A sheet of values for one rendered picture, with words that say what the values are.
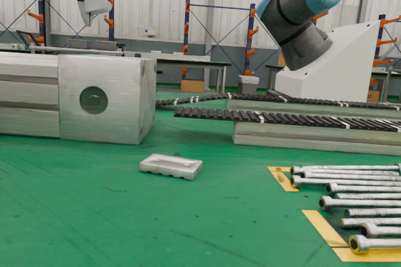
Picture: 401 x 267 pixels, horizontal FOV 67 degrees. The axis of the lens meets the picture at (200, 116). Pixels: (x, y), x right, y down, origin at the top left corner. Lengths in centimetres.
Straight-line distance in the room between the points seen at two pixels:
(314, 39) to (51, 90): 76
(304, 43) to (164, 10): 725
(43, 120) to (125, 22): 780
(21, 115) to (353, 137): 38
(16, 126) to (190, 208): 25
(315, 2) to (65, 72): 64
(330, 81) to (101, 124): 67
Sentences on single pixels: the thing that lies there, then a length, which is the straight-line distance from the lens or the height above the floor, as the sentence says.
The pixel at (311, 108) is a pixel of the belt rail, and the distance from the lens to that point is 58.
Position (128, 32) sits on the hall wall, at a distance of 812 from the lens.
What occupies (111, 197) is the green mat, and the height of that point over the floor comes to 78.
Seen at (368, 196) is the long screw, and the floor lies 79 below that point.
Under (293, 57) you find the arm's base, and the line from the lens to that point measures 97.
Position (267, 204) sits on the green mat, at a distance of 23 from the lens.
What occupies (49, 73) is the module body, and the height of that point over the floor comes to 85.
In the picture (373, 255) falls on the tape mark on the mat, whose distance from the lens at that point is 21.
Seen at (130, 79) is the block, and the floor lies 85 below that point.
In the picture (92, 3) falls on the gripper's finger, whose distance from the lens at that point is 73.
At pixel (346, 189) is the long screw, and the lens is 27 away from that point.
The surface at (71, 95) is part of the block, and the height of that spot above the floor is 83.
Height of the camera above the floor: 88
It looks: 12 degrees down
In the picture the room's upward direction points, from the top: 4 degrees clockwise
